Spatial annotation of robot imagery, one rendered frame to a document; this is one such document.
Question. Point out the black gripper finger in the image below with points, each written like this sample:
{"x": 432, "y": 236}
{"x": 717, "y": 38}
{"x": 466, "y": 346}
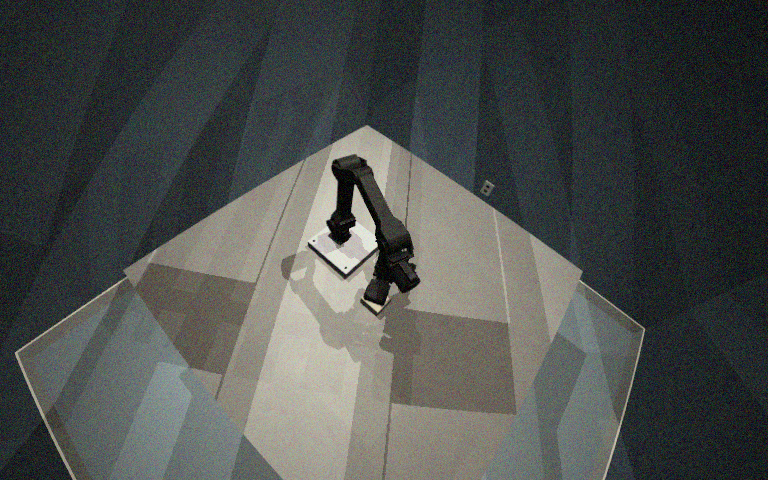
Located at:
{"x": 372, "y": 282}

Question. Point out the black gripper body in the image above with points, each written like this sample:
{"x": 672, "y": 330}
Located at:
{"x": 377, "y": 294}

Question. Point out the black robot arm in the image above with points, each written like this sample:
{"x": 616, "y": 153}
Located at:
{"x": 391, "y": 234}

